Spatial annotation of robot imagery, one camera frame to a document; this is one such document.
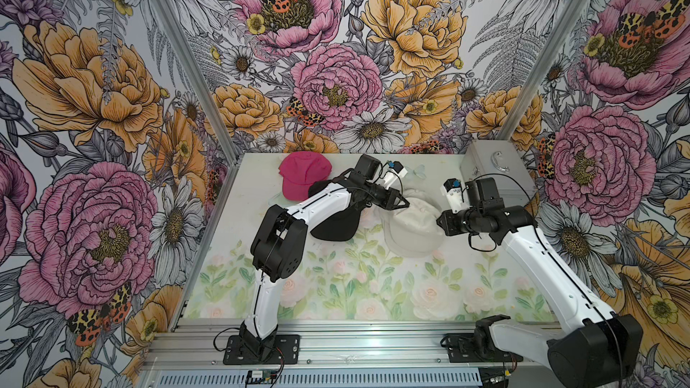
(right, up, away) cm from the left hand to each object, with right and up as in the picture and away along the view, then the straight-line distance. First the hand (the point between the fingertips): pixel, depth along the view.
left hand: (405, 209), depth 86 cm
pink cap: (-38, +13, +22) cm, 46 cm away
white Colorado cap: (+2, -7, -2) cm, 7 cm away
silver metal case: (+37, +17, +14) cm, 43 cm away
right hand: (+9, -4, -6) cm, 12 cm away
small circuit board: (-39, -42, -15) cm, 59 cm away
